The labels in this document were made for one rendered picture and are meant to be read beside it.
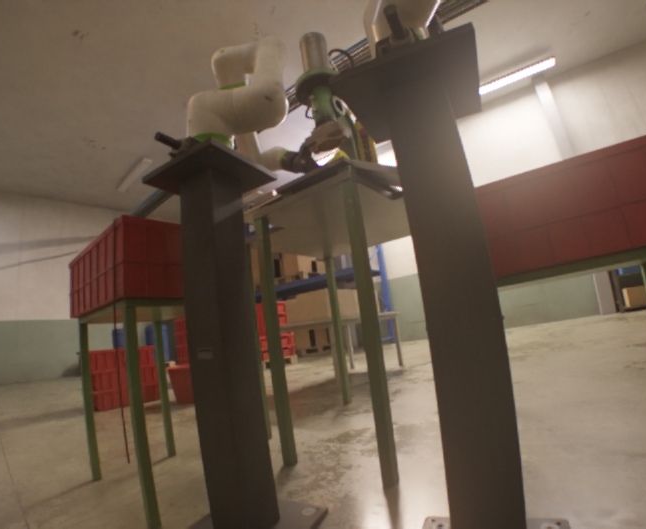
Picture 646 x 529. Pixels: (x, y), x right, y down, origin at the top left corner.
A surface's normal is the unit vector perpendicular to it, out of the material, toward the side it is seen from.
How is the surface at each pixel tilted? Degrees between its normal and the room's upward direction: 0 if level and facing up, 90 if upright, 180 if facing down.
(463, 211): 90
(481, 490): 90
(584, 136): 90
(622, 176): 90
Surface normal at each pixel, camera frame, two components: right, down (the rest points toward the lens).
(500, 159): -0.61, -0.06
